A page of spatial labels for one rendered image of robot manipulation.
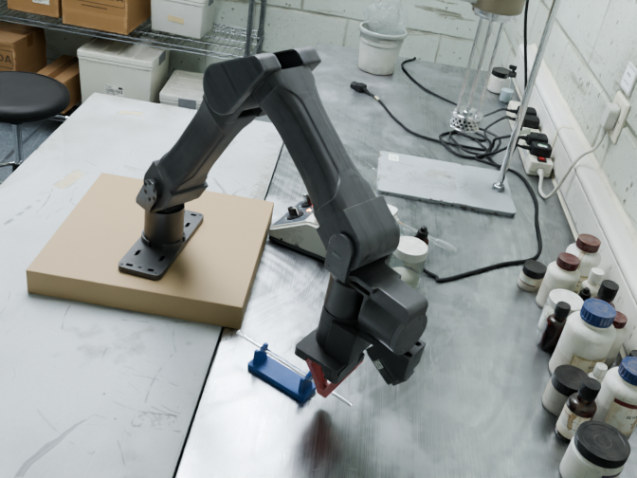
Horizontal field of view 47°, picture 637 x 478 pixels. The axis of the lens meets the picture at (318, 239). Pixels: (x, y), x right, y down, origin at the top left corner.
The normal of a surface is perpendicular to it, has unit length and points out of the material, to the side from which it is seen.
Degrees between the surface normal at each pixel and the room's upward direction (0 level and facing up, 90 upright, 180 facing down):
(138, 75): 93
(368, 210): 38
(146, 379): 0
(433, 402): 0
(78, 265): 0
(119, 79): 93
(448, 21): 90
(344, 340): 90
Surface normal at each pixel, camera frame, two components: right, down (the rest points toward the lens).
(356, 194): 0.53, -0.37
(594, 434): 0.14, -0.84
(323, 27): -0.10, 0.52
